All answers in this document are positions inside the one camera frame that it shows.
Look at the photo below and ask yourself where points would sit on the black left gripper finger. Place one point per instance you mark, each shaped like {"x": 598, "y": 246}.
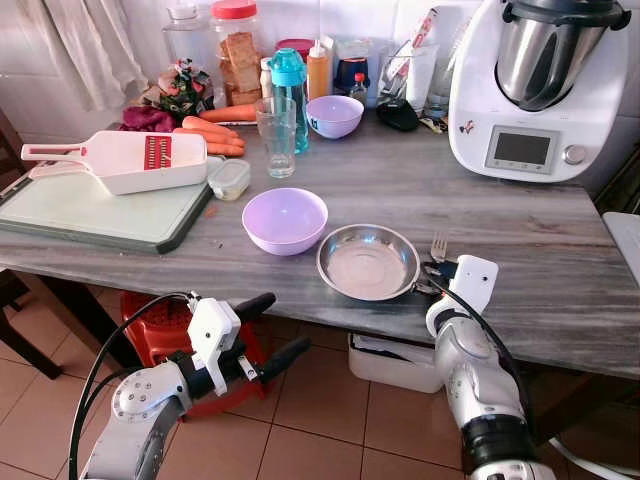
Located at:
{"x": 285, "y": 358}
{"x": 255, "y": 306}

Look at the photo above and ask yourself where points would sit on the silver fork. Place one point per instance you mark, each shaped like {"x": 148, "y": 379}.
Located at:
{"x": 438, "y": 248}

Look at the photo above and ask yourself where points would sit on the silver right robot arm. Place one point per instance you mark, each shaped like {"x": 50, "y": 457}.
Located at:
{"x": 475, "y": 380}

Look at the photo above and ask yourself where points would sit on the stainless steel plate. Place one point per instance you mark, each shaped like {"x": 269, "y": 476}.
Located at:
{"x": 365, "y": 265}

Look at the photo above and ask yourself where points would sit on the large purple plastic bowl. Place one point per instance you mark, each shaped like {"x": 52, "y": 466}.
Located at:
{"x": 285, "y": 220}

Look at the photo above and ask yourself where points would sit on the red plastic stool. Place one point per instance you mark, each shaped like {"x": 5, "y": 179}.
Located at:
{"x": 150, "y": 335}

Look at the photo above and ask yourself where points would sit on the white plastic box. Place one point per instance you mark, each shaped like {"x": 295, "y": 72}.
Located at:
{"x": 395, "y": 365}

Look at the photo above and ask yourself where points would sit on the small lidded plastic container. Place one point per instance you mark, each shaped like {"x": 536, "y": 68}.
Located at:
{"x": 229, "y": 180}

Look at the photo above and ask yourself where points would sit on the orange carrot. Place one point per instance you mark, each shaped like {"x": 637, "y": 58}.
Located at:
{"x": 215, "y": 141}
{"x": 208, "y": 127}
{"x": 228, "y": 151}
{"x": 228, "y": 113}

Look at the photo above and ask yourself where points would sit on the clear drinking glass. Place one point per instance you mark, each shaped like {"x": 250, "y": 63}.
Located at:
{"x": 277, "y": 150}

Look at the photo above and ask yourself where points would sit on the black pouch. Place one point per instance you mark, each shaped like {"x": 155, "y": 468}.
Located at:
{"x": 399, "y": 116}

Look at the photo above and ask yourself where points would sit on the white kitchen food processor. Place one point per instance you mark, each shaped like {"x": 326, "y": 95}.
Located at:
{"x": 480, "y": 100}

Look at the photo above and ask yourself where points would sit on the pale green cutting board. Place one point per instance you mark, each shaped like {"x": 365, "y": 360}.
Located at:
{"x": 90, "y": 215}

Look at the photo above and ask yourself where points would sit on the small purple plastic bowl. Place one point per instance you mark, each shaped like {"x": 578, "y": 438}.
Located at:
{"x": 335, "y": 117}

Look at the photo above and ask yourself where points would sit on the white appliance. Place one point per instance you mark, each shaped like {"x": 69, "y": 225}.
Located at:
{"x": 625, "y": 240}

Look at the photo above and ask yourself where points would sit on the white mandoline slicer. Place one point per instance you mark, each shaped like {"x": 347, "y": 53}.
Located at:
{"x": 115, "y": 162}

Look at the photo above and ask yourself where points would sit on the small red capped bottle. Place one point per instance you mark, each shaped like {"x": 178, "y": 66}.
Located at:
{"x": 359, "y": 90}

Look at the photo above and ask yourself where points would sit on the clear utensil container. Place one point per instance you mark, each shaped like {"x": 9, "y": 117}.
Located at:
{"x": 418, "y": 72}

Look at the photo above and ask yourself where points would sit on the dark purple beetroot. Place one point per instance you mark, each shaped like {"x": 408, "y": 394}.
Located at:
{"x": 148, "y": 120}

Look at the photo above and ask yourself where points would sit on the flower patterned bag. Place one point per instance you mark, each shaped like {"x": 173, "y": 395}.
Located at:
{"x": 182, "y": 90}

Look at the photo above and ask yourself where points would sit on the dark blue jar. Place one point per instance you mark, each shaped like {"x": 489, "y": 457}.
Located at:
{"x": 352, "y": 62}

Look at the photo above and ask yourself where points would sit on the orange sauce bottle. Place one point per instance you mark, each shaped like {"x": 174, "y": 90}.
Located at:
{"x": 319, "y": 70}

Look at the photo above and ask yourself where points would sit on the teal water bottle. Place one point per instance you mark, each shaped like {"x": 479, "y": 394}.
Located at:
{"x": 288, "y": 70}

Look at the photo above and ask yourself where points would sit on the red lidded cracker jar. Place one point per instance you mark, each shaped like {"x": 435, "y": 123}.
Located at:
{"x": 238, "y": 60}

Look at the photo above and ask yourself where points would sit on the red lidded container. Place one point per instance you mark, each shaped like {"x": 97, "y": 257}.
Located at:
{"x": 293, "y": 45}

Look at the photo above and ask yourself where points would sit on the clear glass jar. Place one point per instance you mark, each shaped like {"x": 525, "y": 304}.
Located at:
{"x": 185, "y": 35}

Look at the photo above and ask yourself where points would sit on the white curtain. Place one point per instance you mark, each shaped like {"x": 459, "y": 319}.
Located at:
{"x": 90, "y": 50}

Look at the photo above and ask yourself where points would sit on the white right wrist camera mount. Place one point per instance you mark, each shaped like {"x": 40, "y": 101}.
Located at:
{"x": 473, "y": 282}

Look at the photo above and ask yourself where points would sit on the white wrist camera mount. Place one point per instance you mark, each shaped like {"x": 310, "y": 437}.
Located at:
{"x": 210, "y": 330}
{"x": 473, "y": 282}

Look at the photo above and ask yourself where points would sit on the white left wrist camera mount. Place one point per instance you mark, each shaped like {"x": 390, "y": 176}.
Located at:
{"x": 210, "y": 330}

